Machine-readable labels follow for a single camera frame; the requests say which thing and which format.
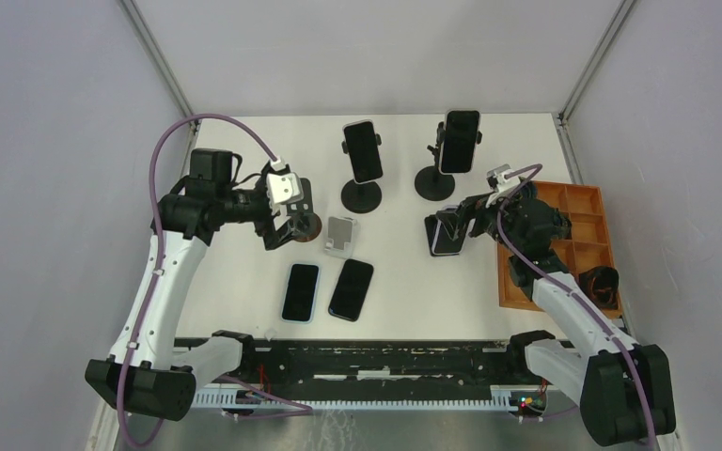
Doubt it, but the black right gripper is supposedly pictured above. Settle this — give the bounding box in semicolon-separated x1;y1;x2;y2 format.
436;187;524;256

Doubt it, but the wooden-base black plate stand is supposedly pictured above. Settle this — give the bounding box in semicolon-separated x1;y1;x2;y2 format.
286;178;322;243

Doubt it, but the black folding phone stand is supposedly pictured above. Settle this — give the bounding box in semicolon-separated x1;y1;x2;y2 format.
424;214;437;257

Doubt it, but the phone with purple case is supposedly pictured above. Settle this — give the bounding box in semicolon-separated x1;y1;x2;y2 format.
433;220;464;257

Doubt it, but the silver folding phone stand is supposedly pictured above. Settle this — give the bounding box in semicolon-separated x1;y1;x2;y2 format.
323;216;357;259

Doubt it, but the phone with light blue case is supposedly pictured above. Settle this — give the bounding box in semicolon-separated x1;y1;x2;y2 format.
281;263;320;323

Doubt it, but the phone with white case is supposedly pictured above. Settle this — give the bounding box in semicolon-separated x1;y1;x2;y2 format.
328;258;374;322

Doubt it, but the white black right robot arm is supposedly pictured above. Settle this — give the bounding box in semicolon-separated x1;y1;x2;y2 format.
434;187;677;446

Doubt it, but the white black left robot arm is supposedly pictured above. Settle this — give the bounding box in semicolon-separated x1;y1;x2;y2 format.
85;149;315;421

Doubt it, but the green blue rolled tie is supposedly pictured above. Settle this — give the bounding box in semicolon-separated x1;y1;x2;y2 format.
552;210;572;240

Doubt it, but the brown rolled tie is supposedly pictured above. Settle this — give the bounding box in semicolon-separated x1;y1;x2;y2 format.
578;266;620;309

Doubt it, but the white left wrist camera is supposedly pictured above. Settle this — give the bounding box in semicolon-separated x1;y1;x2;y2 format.
266;160;304;207

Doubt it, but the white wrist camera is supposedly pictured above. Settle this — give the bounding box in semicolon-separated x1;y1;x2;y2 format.
486;164;521;204
266;160;304;207

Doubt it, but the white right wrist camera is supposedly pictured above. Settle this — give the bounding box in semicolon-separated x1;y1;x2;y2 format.
486;164;521;204

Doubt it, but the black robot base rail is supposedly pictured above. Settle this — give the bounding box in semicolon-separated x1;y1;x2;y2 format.
228;339;542;401

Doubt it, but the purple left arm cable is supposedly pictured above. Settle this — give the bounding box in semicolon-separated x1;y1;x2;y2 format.
115;113;316;449

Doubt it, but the white slotted cable duct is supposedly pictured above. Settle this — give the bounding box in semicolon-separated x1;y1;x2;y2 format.
191;383;546;413

